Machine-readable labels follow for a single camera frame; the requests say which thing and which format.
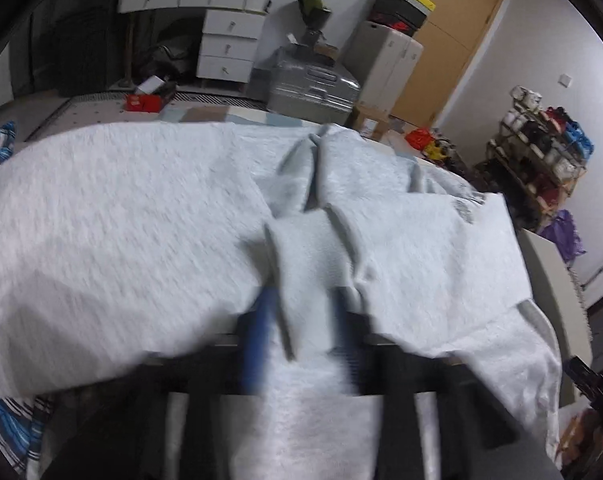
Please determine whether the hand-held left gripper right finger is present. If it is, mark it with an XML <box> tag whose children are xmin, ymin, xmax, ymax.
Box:
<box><xmin>329</xmin><ymin>285</ymin><xmax>557</xmax><ymax>480</ymax></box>

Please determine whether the wooden shoe rack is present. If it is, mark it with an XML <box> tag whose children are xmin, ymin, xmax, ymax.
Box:
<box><xmin>474</xmin><ymin>85</ymin><xmax>595</xmax><ymax>231</ymax></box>

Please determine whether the dark wrapped flower bouquet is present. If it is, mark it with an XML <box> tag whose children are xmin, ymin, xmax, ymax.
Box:
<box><xmin>295</xmin><ymin>0</ymin><xmax>335</xmax><ymax>46</ymax></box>

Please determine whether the light grey large sweatshirt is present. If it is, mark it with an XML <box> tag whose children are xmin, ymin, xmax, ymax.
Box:
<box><xmin>0</xmin><ymin>122</ymin><xmax>565</xmax><ymax>480</ymax></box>

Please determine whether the wooden door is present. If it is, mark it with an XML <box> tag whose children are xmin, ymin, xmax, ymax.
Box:
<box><xmin>391</xmin><ymin>0</ymin><xmax>512</xmax><ymax>128</ymax></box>

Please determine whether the orange plastic bag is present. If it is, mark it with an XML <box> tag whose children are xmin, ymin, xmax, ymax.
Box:
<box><xmin>405</xmin><ymin>129</ymin><xmax>435</xmax><ymax>150</ymax></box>

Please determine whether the purple bag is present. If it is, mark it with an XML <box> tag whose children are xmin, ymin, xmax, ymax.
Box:
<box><xmin>539</xmin><ymin>210</ymin><xmax>587</xmax><ymax>263</ymax></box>

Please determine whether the dark grey cabinet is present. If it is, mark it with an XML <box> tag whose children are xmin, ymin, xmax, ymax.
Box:
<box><xmin>31</xmin><ymin>0</ymin><xmax>132</xmax><ymax>96</ymax></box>

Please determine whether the beige tall suitcase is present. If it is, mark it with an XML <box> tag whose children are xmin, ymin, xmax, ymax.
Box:
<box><xmin>342</xmin><ymin>20</ymin><xmax>425</xmax><ymax>111</ymax></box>

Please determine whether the white desk with drawers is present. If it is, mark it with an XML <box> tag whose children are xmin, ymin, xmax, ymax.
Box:
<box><xmin>117</xmin><ymin>0</ymin><xmax>272</xmax><ymax>83</ymax></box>

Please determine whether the dark object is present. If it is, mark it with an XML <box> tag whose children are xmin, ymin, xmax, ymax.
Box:
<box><xmin>564</xmin><ymin>355</ymin><xmax>603</xmax><ymax>411</ymax></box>

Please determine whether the cardboard box white label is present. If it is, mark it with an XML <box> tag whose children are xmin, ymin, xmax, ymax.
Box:
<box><xmin>349</xmin><ymin>102</ymin><xmax>392</xmax><ymax>141</ymax></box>

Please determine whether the silver hard suitcase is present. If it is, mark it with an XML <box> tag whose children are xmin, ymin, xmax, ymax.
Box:
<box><xmin>266</xmin><ymin>47</ymin><xmax>362</xmax><ymax>123</ymax></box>

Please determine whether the red box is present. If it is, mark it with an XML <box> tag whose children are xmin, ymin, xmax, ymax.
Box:
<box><xmin>125</xmin><ymin>92</ymin><xmax>164</xmax><ymax>113</ymax></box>

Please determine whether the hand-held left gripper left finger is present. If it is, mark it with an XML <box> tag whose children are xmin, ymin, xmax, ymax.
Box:
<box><xmin>46</xmin><ymin>285</ymin><xmax>284</xmax><ymax>480</ymax></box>

